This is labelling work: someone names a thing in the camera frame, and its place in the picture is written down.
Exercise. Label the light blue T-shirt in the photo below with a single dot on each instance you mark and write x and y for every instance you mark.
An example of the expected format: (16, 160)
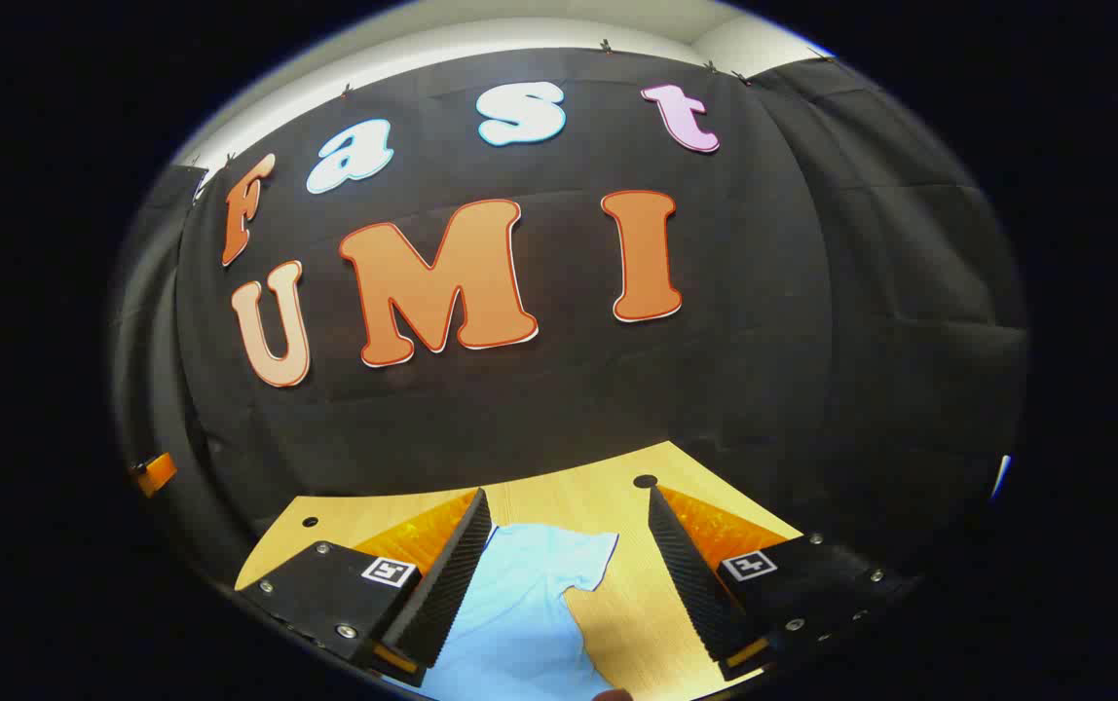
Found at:
(520, 623)

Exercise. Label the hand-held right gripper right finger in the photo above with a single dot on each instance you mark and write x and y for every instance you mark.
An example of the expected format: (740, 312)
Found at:
(695, 584)

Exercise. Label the black backdrop cloth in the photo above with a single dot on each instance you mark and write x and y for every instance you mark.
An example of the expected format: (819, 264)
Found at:
(569, 409)

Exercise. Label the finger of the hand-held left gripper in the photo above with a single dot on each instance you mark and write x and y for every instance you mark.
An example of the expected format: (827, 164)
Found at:
(156, 473)

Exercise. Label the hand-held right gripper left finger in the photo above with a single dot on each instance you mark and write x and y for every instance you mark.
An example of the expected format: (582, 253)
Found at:
(452, 584)

